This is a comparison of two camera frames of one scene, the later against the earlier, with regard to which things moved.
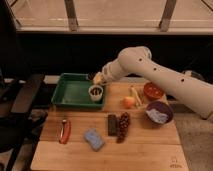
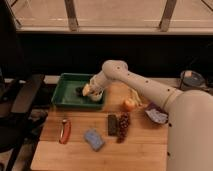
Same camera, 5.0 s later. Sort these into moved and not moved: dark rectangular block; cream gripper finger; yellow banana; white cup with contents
Moved: cream gripper finger
Not moved: white cup with contents; dark rectangular block; yellow banana
